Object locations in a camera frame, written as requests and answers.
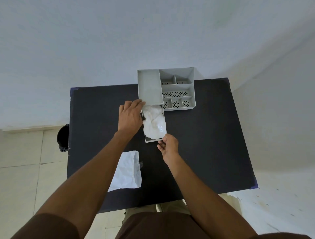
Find person's left forearm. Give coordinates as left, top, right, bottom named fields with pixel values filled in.
left=34, top=130, right=135, bottom=239

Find grey desk organizer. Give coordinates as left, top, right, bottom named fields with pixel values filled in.
left=137, top=67, right=197, bottom=112

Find person's left hand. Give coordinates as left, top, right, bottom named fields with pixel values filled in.
left=117, top=99, right=146, bottom=135

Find olive green trousers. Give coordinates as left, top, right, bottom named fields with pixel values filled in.
left=122, top=200, right=191, bottom=225

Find black trash bin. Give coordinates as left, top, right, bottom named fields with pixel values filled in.
left=57, top=124, right=70, bottom=153

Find clear plastic bag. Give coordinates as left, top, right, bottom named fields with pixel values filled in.
left=142, top=104, right=166, bottom=140

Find brown shirt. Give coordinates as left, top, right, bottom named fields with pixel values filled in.
left=11, top=211, right=313, bottom=239

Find person's right hand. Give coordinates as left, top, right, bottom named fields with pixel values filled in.
left=157, top=134, right=180, bottom=165

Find white paper wrapper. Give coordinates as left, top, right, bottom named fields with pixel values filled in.
left=107, top=150, right=142, bottom=193

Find person's right forearm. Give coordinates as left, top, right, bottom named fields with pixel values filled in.
left=163, top=157, right=259, bottom=239

